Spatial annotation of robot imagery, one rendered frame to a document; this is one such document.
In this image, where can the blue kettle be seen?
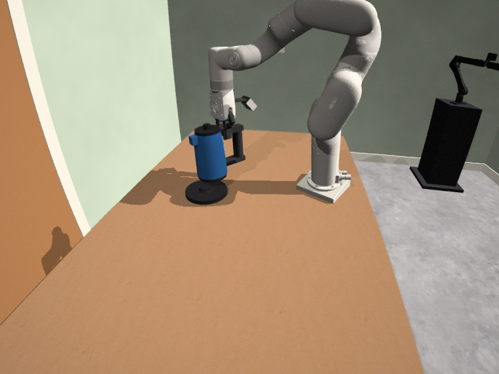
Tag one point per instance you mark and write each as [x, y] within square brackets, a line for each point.
[209, 149]

